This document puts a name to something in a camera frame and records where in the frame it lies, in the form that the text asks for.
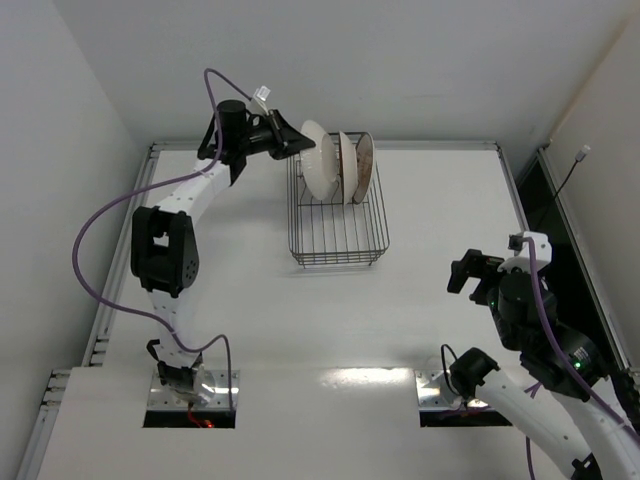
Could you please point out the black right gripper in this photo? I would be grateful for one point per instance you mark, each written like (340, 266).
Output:
(480, 273)

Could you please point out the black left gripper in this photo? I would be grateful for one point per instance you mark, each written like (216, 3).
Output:
(275, 135)

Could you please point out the floral plate brown rim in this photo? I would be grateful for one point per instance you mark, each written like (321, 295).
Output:
(365, 156)
(319, 163)

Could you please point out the sunburst plate green rim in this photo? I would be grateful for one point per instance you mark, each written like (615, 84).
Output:
(348, 167)

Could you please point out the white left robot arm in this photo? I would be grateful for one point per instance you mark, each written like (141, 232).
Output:
(164, 253)

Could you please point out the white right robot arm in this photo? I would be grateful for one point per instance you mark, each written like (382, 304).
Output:
(564, 361)

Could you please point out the grey wire dish rack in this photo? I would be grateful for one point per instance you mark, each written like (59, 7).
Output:
(329, 233)

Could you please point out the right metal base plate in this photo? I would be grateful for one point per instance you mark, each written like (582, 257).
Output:
(434, 396)

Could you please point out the metal base plate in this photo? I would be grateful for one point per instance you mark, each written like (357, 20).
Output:
(434, 396)
(212, 392)

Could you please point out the black cable white connector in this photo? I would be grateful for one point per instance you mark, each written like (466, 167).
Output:
(578, 159)

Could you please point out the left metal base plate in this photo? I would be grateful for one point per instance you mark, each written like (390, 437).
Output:
(212, 392)

